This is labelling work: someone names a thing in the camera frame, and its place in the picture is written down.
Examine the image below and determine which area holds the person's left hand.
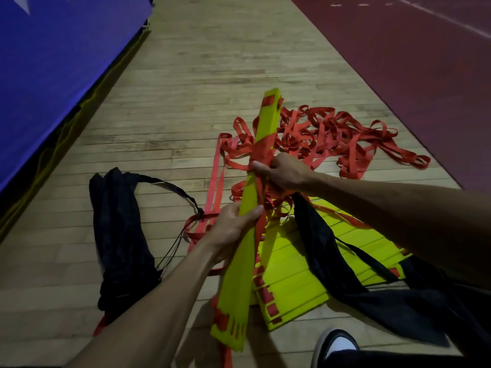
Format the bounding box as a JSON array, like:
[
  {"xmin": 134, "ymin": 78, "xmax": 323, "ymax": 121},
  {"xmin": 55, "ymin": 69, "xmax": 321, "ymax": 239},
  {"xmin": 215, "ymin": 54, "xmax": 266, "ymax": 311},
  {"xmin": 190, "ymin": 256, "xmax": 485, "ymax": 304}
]
[{"xmin": 203, "ymin": 202, "xmax": 265, "ymax": 266}]

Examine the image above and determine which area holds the person's right hand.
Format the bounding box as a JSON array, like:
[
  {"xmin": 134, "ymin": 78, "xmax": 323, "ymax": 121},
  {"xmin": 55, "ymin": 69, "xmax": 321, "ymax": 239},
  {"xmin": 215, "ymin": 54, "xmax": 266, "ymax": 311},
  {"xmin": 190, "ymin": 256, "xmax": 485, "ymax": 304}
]
[{"xmin": 251, "ymin": 152, "xmax": 316, "ymax": 195}]

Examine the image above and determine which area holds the tangle of red straps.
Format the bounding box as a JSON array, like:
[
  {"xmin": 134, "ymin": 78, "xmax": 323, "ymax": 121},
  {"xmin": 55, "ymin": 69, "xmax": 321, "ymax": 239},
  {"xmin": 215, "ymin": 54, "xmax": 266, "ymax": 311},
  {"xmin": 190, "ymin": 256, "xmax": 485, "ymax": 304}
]
[{"xmin": 93, "ymin": 96, "xmax": 432, "ymax": 368}]

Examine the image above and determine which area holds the bundle of yellow ladder rungs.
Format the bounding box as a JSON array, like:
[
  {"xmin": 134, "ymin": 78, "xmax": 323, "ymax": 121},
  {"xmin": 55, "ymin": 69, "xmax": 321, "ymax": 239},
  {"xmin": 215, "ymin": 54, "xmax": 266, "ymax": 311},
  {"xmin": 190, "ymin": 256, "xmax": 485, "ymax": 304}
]
[{"xmin": 210, "ymin": 88, "xmax": 285, "ymax": 353}]

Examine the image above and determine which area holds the person's right forearm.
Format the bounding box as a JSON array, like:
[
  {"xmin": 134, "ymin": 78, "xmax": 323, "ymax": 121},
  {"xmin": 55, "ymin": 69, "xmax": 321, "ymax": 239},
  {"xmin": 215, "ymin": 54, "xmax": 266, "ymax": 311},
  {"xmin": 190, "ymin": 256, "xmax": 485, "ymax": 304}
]
[{"xmin": 307, "ymin": 170, "xmax": 491, "ymax": 291}]

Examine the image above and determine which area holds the person's left forearm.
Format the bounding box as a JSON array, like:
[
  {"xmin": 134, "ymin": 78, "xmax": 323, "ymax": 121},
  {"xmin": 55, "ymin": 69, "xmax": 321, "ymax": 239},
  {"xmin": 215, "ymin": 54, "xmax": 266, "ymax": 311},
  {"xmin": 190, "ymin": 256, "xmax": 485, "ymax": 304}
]
[{"xmin": 64, "ymin": 235, "xmax": 228, "ymax": 368}]

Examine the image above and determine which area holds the spread pile of yellow slats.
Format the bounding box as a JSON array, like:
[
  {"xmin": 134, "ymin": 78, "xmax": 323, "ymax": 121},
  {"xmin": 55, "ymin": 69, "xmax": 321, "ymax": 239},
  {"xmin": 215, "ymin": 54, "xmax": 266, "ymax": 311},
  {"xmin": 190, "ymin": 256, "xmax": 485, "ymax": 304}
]
[{"xmin": 251, "ymin": 196, "xmax": 413, "ymax": 332}]

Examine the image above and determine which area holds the black cloth bag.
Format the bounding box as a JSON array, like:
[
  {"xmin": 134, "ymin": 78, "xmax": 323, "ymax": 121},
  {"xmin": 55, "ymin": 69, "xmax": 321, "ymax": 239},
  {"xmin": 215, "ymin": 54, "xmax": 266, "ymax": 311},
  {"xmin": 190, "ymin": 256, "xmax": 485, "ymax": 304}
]
[{"xmin": 291, "ymin": 193, "xmax": 457, "ymax": 348}]

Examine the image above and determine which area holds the black and white shoe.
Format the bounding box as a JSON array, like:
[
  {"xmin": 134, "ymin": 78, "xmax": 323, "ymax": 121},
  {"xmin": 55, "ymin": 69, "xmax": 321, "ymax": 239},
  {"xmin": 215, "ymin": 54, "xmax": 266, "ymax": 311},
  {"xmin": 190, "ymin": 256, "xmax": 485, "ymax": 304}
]
[{"xmin": 310, "ymin": 328, "xmax": 361, "ymax": 368}]

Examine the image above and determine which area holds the dark mat base, yellow trim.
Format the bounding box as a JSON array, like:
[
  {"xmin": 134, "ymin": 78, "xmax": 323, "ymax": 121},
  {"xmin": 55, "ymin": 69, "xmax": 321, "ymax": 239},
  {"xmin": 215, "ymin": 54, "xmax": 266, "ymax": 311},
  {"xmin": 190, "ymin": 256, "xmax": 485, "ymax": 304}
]
[{"xmin": 0, "ymin": 23, "xmax": 151, "ymax": 244}]

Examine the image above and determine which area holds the blue padded mat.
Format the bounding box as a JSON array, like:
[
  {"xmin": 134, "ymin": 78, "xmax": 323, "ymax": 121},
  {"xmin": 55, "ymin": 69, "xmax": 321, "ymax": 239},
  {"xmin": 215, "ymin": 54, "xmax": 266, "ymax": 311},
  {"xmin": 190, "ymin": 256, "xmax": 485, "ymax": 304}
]
[{"xmin": 0, "ymin": 0, "xmax": 154, "ymax": 193}]

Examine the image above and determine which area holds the person's dark trouser leg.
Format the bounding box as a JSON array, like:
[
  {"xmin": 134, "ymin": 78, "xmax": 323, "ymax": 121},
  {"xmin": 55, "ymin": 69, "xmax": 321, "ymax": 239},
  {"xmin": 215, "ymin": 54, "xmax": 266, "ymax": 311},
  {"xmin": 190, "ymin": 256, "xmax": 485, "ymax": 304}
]
[{"xmin": 326, "ymin": 278, "xmax": 491, "ymax": 368}]

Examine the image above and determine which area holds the black drawstring bag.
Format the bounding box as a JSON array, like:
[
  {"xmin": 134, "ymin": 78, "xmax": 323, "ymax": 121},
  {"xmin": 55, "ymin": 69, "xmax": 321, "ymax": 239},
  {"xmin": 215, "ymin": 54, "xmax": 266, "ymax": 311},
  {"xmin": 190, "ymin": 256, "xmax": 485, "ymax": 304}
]
[{"xmin": 88, "ymin": 167, "xmax": 206, "ymax": 327}]

